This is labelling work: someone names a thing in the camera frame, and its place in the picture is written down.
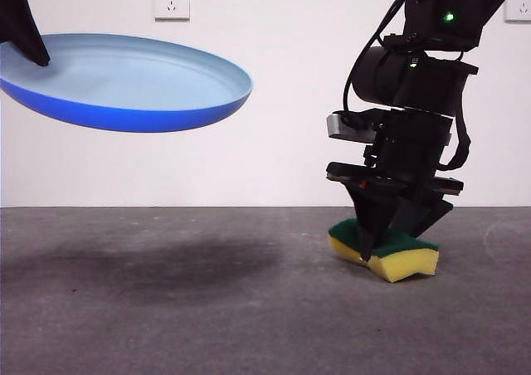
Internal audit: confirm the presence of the yellow sponge with green scourer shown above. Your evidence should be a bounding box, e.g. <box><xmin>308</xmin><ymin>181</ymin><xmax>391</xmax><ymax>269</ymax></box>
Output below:
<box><xmin>327</xmin><ymin>219</ymin><xmax>441</xmax><ymax>284</ymax></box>

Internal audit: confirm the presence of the blue round plate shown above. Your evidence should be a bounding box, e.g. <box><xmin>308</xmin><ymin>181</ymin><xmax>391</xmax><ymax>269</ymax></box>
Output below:
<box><xmin>0</xmin><ymin>33</ymin><xmax>254</xmax><ymax>134</ymax></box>

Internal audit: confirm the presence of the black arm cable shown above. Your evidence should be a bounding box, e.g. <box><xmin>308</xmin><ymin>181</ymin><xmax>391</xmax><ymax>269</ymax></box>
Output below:
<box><xmin>439</xmin><ymin>51</ymin><xmax>474</xmax><ymax>172</ymax></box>
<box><xmin>342</xmin><ymin>0</ymin><xmax>416</xmax><ymax>121</ymax></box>

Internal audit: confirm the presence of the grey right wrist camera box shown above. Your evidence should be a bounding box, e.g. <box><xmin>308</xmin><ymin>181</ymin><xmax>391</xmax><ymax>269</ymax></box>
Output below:
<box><xmin>326</xmin><ymin>110</ymin><xmax>378</xmax><ymax>143</ymax></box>

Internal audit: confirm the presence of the white wall socket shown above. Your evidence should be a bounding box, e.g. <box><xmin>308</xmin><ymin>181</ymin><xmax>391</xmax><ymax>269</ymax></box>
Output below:
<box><xmin>504</xmin><ymin>0</ymin><xmax>531</xmax><ymax>22</ymax></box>
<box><xmin>153</xmin><ymin>0</ymin><xmax>192</xmax><ymax>22</ymax></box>

